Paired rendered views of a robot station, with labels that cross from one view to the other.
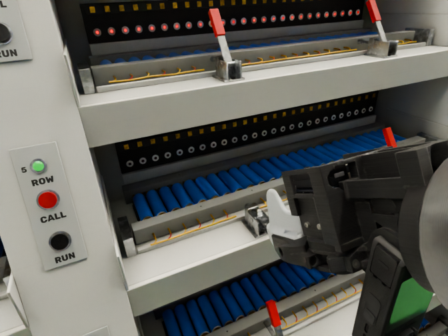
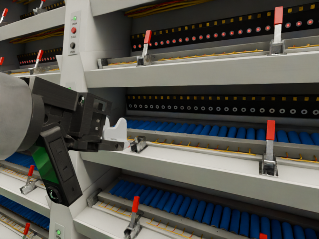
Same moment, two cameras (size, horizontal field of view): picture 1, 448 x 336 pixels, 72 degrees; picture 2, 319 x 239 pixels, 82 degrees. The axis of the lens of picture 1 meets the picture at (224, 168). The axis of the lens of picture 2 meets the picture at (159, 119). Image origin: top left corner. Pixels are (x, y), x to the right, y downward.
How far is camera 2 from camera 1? 0.41 m
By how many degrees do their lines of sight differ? 48
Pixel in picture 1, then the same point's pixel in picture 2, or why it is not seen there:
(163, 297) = (90, 157)
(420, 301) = (49, 170)
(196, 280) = (101, 157)
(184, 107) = (116, 76)
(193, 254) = not seen: hidden behind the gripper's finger
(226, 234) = not seen: hidden behind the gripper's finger
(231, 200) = (141, 132)
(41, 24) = (82, 41)
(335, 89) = (208, 78)
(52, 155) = (73, 87)
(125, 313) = (75, 153)
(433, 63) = not seen: outside the picture
